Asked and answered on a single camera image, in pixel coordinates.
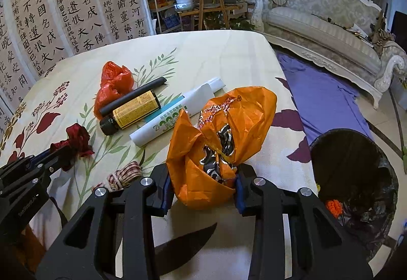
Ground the orange foam net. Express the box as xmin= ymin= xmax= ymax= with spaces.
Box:
xmin=325 ymin=199 xmax=343 ymax=219

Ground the orange snack bag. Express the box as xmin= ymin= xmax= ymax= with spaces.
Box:
xmin=166 ymin=86 xmax=277 ymax=210

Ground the dark red wrapper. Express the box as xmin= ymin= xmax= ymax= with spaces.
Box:
xmin=50 ymin=123 xmax=95 ymax=172

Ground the wooden plant stand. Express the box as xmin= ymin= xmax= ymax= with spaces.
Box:
xmin=177 ymin=0 xmax=246 ymax=31

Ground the plaid cloth roll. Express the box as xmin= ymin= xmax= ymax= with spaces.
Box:
xmin=92 ymin=161 xmax=142 ymax=192

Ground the short black tube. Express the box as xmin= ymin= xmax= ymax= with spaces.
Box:
xmin=100 ymin=77 xmax=167 ymax=117

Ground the metal shelf rack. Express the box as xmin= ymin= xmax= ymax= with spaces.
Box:
xmin=148 ymin=0 xmax=181 ymax=34

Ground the white toothpaste tube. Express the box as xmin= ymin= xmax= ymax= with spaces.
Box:
xmin=130 ymin=77 xmax=225 ymax=147

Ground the red plastic bag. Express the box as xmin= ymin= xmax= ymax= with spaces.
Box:
xmin=93 ymin=61 xmax=135 ymax=120

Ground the calligraphy folding screen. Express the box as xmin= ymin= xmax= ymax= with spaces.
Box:
xmin=0 ymin=0 xmax=156 ymax=115

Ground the purple cloth on floor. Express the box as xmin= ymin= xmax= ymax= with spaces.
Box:
xmin=276 ymin=52 xmax=373 ymax=144

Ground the yellow label dark bottle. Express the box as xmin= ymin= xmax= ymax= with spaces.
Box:
xmin=99 ymin=91 xmax=161 ymax=135

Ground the ornate white sofa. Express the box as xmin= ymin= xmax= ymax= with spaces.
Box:
xmin=243 ymin=0 xmax=406 ymax=108

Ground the black lined trash bin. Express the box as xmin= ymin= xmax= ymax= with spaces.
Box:
xmin=310 ymin=128 xmax=399 ymax=261

